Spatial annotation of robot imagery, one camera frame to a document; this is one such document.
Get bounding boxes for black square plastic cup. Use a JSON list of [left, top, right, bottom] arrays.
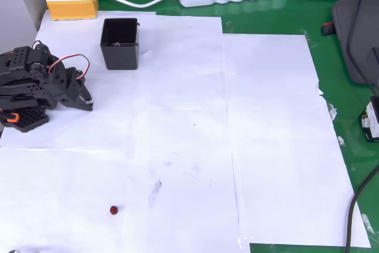
[[99, 17, 141, 71]]

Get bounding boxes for yellow cardboard box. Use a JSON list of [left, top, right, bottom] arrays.
[[46, 0, 100, 21]]

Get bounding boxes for orange black table clamp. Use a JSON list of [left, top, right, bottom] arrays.
[[0, 110, 20, 123]]

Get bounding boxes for white taped paper cover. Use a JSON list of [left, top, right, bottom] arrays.
[[0, 9, 371, 253]]

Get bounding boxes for green desk mat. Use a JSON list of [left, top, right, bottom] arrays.
[[57, 0, 379, 253]]

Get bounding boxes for red black pull tab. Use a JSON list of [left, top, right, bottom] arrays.
[[321, 21, 337, 37]]

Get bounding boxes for black white small device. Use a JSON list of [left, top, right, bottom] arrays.
[[358, 95, 379, 143]]

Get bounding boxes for red white servo cable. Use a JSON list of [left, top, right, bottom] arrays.
[[48, 53, 91, 81]]

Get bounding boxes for thin black cable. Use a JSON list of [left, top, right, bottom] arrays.
[[346, 0, 379, 98]]

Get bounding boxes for thick black cable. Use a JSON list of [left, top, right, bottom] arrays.
[[345, 164, 379, 253]]

